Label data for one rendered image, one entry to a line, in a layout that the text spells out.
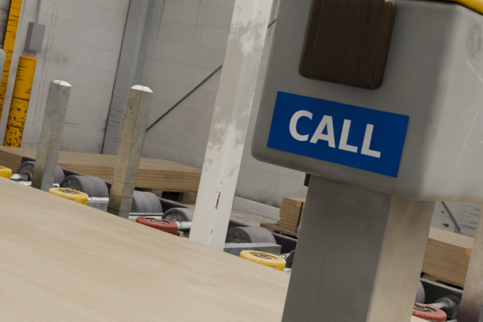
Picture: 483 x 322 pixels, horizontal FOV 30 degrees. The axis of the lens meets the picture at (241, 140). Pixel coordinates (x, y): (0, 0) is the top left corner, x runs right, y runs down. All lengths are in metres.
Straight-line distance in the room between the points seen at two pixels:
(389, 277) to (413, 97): 0.07
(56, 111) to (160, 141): 7.94
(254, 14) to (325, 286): 1.27
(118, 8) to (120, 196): 8.37
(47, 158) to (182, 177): 6.71
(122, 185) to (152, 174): 6.51
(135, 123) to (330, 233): 1.58
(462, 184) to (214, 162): 1.28
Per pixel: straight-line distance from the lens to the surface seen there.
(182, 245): 1.54
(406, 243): 0.33
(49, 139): 2.08
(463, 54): 0.30
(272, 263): 1.52
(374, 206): 0.32
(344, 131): 0.30
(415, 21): 0.30
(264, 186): 9.09
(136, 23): 10.18
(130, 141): 1.89
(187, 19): 9.95
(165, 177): 8.58
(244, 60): 1.57
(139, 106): 1.89
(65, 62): 9.78
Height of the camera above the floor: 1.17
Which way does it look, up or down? 3 degrees down
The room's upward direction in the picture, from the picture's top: 11 degrees clockwise
